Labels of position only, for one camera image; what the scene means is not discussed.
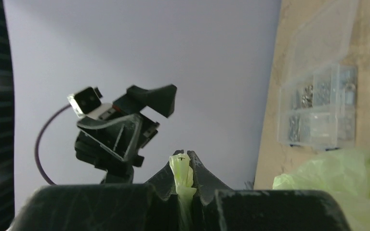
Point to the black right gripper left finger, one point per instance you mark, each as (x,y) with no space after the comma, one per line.
(149,206)

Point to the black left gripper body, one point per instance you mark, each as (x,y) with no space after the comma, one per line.
(89,151)

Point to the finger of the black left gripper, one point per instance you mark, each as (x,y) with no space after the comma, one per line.
(119,137)
(161,100)

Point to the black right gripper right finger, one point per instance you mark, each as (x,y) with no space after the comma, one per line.
(217,207)

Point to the green plastic bag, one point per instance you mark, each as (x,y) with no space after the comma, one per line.
(343,173)

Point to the clear plastic screw box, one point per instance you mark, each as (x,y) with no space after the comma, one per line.
(317,100)

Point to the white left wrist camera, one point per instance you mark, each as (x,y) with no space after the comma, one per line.
(87,103)

